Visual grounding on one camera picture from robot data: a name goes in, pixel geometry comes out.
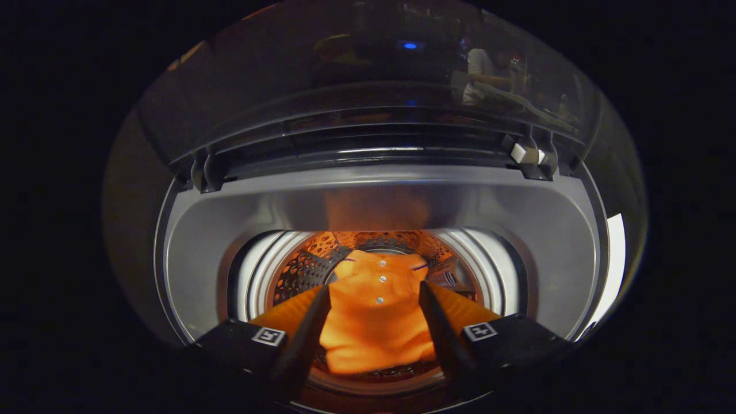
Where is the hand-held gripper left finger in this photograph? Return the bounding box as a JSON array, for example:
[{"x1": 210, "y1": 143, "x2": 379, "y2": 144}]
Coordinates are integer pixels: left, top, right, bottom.
[{"x1": 194, "y1": 285, "x2": 332, "y2": 398}]

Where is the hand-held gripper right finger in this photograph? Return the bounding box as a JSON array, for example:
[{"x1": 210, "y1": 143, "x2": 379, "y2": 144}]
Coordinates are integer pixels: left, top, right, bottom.
[{"x1": 418, "y1": 280, "x2": 572, "y2": 398}]

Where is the orange polo shirt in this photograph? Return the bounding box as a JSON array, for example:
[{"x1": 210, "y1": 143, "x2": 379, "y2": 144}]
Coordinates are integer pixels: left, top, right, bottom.
[{"x1": 319, "y1": 250, "x2": 438, "y2": 375}]

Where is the dark washing machine lid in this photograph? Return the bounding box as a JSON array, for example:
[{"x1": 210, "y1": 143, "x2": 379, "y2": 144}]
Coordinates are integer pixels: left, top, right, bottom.
[{"x1": 137, "y1": 0, "x2": 596, "y2": 182}]

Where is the black backdrop cloth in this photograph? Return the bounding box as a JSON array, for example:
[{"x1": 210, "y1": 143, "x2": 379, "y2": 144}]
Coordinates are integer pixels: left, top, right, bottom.
[{"x1": 102, "y1": 98, "x2": 649, "y2": 346}]

